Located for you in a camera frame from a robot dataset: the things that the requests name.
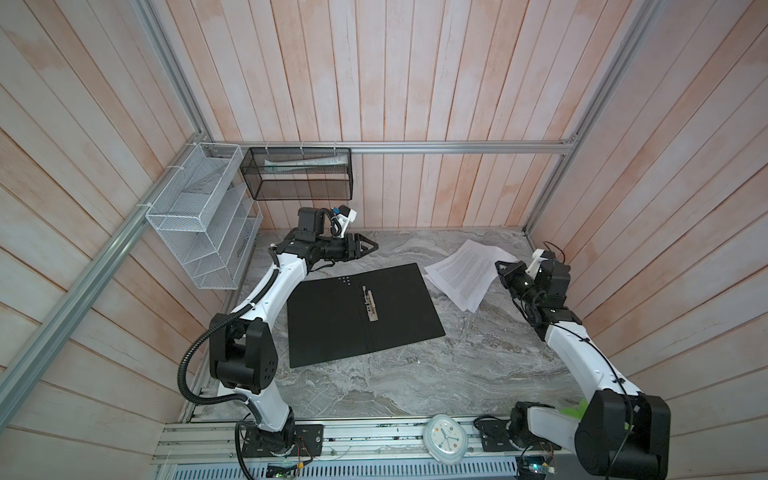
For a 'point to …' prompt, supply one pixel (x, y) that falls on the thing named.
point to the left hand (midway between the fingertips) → (373, 252)
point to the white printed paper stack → (467, 273)
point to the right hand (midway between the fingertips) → (494, 260)
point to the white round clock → (445, 439)
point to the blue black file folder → (327, 319)
